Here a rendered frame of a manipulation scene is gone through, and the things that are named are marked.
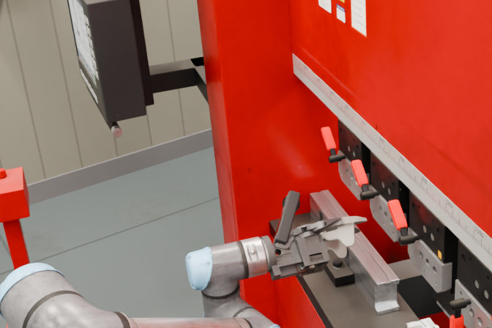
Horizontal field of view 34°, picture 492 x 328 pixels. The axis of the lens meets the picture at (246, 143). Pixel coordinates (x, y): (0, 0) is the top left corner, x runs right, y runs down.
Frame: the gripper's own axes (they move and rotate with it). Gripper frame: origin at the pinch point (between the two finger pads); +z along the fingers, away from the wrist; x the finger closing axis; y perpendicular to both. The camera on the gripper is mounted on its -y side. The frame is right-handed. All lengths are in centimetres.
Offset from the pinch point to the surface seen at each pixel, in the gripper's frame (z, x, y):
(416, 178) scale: 12.0, 8.6, -3.7
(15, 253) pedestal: -83, -159, -65
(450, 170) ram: 12.1, 23.2, 1.3
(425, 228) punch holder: 12.0, 3.8, 5.4
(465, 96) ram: 12.1, 38.1, -5.9
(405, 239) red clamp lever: 8.6, 0.8, 5.9
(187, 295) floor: -16, -208, -46
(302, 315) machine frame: 1, -73, 2
